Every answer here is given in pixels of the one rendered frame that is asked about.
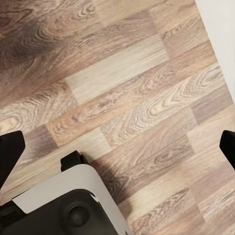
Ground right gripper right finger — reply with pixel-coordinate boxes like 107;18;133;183
219;130;235;169

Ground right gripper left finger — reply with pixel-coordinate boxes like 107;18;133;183
0;130;25;189

